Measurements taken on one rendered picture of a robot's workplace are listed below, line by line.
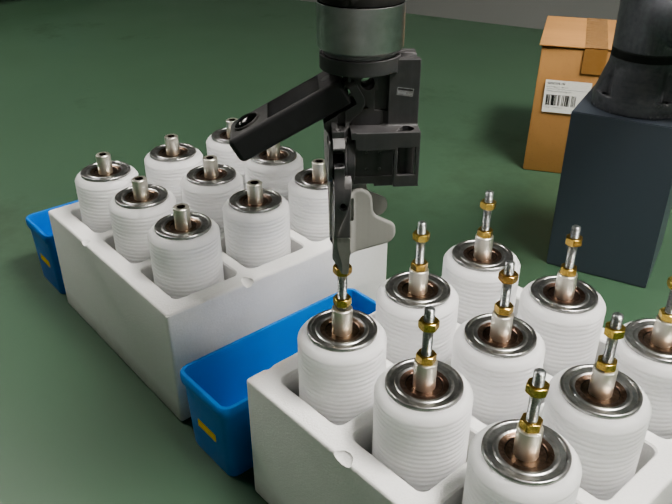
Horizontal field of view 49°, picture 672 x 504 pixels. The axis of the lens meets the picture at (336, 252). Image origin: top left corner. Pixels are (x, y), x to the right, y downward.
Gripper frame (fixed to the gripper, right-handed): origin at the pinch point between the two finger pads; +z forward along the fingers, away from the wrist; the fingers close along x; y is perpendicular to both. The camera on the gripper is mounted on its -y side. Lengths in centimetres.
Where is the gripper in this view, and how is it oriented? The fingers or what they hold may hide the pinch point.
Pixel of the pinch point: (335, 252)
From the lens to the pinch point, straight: 73.5
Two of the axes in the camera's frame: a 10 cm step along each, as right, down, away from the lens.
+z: 0.0, 8.7, 5.0
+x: -0.8, -5.0, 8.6
